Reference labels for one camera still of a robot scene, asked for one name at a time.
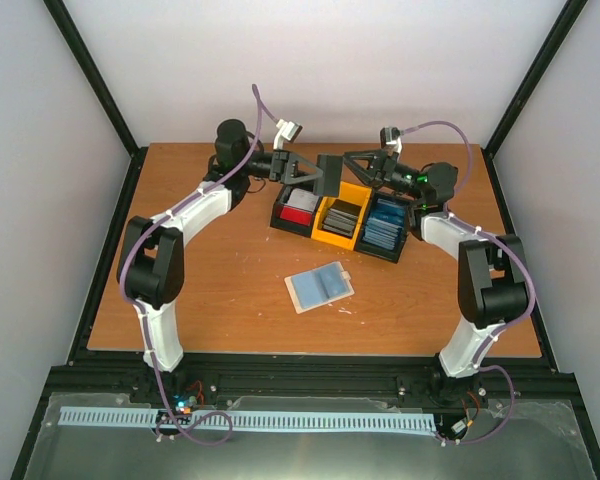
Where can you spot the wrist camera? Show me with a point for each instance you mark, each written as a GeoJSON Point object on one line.
{"type": "Point", "coordinates": [391, 140]}
{"type": "Point", "coordinates": [287, 132]}

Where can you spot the red and white card stack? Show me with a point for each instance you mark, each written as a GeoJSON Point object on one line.
{"type": "Point", "coordinates": [299, 207]}

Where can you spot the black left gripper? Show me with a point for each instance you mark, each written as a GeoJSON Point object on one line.
{"type": "Point", "coordinates": [283, 160]}

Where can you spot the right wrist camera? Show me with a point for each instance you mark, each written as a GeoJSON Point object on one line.
{"type": "Point", "coordinates": [391, 140]}

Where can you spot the blue card stack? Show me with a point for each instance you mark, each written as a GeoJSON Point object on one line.
{"type": "Point", "coordinates": [385, 224]}

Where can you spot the beige card holder wallet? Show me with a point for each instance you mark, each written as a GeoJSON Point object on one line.
{"type": "Point", "coordinates": [318, 287]}

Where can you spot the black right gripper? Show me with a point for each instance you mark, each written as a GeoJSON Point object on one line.
{"type": "Point", "coordinates": [383, 169]}

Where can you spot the black frame post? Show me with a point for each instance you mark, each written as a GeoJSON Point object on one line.
{"type": "Point", "coordinates": [549, 48]}
{"type": "Point", "coordinates": [89, 68]}

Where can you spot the metal front plate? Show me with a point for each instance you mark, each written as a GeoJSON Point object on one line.
{"type": "Point", "coordinates": [501, 440]}

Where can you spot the black card bin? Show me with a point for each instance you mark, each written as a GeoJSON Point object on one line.
{"type": "Point", "coordinates": [391, 256]}
{"type": "Point", "coordinates": [277, 223]}

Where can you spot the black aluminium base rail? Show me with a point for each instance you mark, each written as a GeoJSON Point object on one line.
{"type": "Point", "coordinates": [399, 381]}

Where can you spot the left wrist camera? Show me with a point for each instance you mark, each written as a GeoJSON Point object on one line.
{"type": "Point", "coordinates": [287, 132]}

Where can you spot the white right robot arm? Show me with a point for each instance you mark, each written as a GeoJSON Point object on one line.
{"type": "Point", "coordinates": [494, 287]}

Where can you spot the black left frame post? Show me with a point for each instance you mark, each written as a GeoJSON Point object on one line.
{"type": "Point", "coordinates": [89, 68]}

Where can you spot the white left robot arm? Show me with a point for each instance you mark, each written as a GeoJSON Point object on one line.
{"type": "Point", "coordinates": [151, 270]}

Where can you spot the grey card stack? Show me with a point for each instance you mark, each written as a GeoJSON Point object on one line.
{"type": "Point", "coordinates": [341, 218]}

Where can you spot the light blue cable duct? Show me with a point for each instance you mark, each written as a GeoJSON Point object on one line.
{"type": "Point", "coordinates": [259, 421]}

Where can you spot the black right frame post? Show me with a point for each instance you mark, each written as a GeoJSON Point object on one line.
{"type": "Point", "coordinates": [549, 48]}

